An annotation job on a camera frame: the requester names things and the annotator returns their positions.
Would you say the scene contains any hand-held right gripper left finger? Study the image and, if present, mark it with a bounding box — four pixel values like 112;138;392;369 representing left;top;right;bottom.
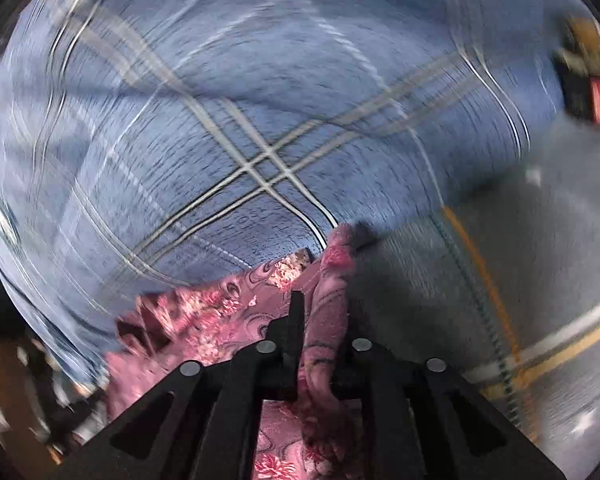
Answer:
45;291;306;480

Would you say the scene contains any maroon floral garment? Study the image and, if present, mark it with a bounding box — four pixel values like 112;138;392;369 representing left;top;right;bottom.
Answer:
105;224;376;480

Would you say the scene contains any grey plaid bedsheet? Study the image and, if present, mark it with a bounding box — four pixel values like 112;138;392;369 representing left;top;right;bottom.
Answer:
350;110;600;471

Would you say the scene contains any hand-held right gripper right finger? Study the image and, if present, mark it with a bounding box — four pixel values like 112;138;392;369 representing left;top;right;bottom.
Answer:
331;338;568;480

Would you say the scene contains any blue plaid blanket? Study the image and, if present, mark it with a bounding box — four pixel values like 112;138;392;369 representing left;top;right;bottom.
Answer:
0;0;576;391

